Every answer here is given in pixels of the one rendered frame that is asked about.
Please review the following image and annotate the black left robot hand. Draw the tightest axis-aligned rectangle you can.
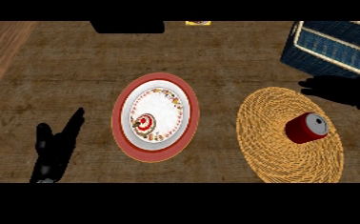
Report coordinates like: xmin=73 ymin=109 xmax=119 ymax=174
xmin=29 ymin=107 xmax=86 ymax=184

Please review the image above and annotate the red round placemat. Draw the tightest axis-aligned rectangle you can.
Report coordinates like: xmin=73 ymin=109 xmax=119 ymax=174
xmin=110 ymin=71 xmax=201 ymax=164

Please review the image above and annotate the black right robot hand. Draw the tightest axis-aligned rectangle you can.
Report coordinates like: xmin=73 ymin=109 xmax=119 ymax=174
xmin=297 ymin=74 xmax=360 ymax=110

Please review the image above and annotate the black appliance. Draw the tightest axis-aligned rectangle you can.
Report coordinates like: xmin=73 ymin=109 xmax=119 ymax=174
xmin=89 ymin=20 xmax=166 ymax=34

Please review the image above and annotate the blue woven basket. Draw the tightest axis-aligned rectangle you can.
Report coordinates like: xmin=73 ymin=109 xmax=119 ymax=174
xmin=281 ymin=20 xmax=360 ymax=80

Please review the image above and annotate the white patterned plate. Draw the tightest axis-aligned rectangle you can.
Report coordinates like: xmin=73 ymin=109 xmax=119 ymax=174
xmin=120 ymin=79 xmax=192 ymax=152

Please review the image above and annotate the red can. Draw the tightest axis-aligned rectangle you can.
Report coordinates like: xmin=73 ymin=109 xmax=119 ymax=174
xmin=285 ymin=112 xmax=331 ymax=145

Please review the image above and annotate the yellow box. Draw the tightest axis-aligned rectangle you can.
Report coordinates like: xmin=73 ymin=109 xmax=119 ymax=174
xmin=185 ymin=20 xmax=213 ymax=27

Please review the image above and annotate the woven straw round placemat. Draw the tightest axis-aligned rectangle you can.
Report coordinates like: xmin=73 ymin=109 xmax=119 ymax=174
xmin=235 ymin=86 xmax=346 ymax=184

